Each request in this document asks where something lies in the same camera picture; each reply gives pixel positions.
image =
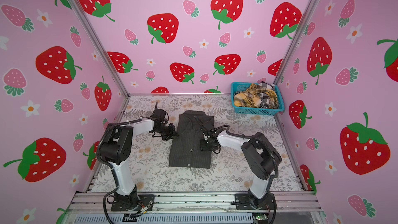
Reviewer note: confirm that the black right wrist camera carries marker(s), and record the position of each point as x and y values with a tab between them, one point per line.
206	129

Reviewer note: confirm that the yellow plaid shirt in basket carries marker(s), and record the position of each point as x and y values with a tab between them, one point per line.
248	98

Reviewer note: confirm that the aluminium left corner post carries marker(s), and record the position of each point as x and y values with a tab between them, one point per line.
82	17

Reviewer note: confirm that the teal plastic basket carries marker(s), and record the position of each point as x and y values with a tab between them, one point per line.
238	87

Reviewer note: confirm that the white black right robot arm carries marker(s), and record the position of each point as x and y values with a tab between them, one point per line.
262	158

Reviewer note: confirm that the aluminium corner post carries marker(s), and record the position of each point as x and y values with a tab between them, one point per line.
82	17
306	17

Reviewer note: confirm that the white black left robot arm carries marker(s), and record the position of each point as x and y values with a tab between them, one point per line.
114	150

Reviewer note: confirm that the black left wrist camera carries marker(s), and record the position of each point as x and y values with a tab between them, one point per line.
160	115

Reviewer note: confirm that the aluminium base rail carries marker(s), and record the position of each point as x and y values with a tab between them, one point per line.
292	207

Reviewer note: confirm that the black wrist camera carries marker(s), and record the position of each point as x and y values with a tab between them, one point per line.
160	115
206	129

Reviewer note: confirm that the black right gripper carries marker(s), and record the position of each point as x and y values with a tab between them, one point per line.
202	146

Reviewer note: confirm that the dark grey pinstriped shirt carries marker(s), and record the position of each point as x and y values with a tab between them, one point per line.
186	150

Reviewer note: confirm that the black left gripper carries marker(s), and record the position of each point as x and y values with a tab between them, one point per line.
173	132

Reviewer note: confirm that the grey white shirt in basket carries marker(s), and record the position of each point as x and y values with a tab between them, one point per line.
268	96

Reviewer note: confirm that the aluminium right corner post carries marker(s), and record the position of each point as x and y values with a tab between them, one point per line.
306	17

